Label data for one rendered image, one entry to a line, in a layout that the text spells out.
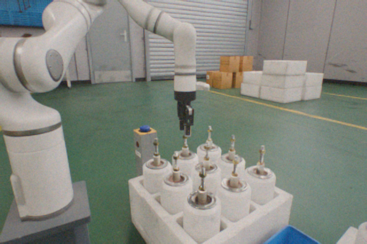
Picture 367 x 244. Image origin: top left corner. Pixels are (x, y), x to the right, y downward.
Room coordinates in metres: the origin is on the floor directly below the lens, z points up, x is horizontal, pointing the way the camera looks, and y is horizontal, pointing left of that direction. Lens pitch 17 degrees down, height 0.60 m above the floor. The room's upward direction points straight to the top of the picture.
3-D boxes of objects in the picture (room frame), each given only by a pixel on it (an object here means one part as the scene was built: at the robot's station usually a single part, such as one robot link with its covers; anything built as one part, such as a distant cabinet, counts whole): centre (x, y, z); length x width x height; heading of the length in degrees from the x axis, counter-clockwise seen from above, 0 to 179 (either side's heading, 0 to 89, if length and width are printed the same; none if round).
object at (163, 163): (0.67, 0.09, 0.25); 0.08 x 0.08 x 0.01
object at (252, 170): (0.61, -0.24, 0.25); 0.08 x 0.08 x 0.01
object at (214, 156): (0.80, -0.10, 0.16); 0.10 x 0.10 x 0.18
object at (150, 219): (0.64, -0.08, 0.09); 0.39 x 0.39 x 0.18; 35
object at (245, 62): (4.59, -1.21, 0.45); 0.30 x 0.24 x 0.30; 25
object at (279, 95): (3.11, -1.40, 0.09); 0.39 x 0.39 x 0.18; 31
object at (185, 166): (0.74, -0.01, 0.16); 0.10 x 0.10 x 0.18
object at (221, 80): (4.34, -0.77, 0.15); 0.30 x 0.24 x 0.30; 26
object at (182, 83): (0.74, -0.02, 0.52); 0.11 x 0.09 x 0.06; 105
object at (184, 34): (0.73, -0.01, 0.62); 0.09 x 0.07 x 0.15; 176
